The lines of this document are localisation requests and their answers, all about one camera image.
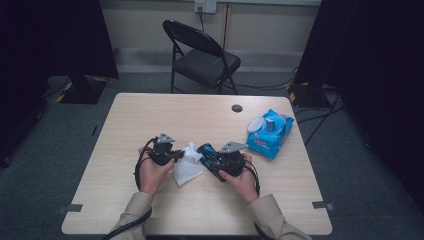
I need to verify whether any wall conduit pipe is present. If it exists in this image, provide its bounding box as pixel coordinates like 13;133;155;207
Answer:
222;3;231;51

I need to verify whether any white wall outlet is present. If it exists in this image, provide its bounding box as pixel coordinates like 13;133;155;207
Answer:
194;0;218;14

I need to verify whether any blue wet wipes pack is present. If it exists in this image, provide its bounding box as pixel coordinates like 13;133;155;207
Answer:
245;108;295;160

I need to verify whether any black floor cables bundle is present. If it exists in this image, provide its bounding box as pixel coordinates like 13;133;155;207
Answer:
295;93;345;147

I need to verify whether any blue toy car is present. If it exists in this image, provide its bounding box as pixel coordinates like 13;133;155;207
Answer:
196;143;231;183

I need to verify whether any person's right hand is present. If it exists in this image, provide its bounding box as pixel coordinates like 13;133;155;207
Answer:
218;152;260;205

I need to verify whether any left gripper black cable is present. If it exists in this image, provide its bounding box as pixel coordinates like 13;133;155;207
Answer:
101;136;158;240

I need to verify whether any black floor cable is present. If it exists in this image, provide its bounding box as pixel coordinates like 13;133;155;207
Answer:
233;77;297;92

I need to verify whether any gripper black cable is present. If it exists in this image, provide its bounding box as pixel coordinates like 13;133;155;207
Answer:
244;159;268;240
101;136;158;240

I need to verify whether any black folding chair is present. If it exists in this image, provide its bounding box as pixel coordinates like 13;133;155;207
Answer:
162;19;242;95

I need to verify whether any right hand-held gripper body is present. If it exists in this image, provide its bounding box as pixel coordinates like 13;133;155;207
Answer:
216;141;250;178

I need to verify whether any black curtain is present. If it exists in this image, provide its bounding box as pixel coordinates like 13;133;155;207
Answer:
294;0;424;214
0;0;120;161

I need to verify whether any grey tape strip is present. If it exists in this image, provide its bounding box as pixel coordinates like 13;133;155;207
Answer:
56;203;84;215
312;200;335;212

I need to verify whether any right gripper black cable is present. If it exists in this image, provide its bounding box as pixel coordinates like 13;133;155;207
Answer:
244;159;268;240

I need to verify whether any white wet wipe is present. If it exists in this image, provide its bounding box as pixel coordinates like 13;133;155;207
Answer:
173;142;209;187

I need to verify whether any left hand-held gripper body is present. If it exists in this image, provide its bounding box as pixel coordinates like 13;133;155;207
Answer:
148;132;177;167

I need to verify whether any person's left hand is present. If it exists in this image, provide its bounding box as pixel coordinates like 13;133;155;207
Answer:
138;148;176;198

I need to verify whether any black stand base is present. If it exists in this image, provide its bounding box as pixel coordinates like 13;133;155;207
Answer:
59;75;108;105
287;81;332;109

